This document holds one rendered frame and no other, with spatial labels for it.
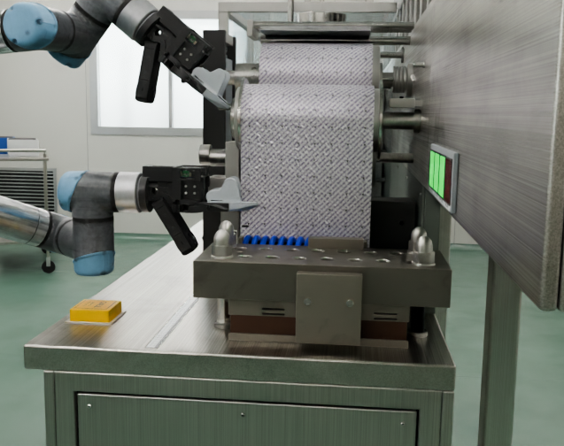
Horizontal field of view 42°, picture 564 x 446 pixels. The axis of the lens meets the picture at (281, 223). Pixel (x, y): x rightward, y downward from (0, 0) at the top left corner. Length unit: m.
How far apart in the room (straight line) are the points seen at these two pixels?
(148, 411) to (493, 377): 0.71
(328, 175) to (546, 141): 0.85
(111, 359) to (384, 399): 0.42
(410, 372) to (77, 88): 6.46
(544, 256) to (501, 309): 1.03
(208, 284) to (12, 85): 6.55
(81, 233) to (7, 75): 6.31
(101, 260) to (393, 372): 0.58
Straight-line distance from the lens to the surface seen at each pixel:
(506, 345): 1.53
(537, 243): 0.49
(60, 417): 1.23
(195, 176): 1.30
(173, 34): 1.39
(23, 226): 1.44
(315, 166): 1.30
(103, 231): 1.37
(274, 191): 1.31
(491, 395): 1.56
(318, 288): 1.11
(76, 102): 7.36
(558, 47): 0.48
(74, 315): 1.30
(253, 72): 1.59
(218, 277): 1.15
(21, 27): 1.32
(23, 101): 7.57
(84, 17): 1.43
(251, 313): 1.16
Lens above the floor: 1.26
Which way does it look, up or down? 9 degrees down
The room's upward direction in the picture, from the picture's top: 1 degrees clockwise
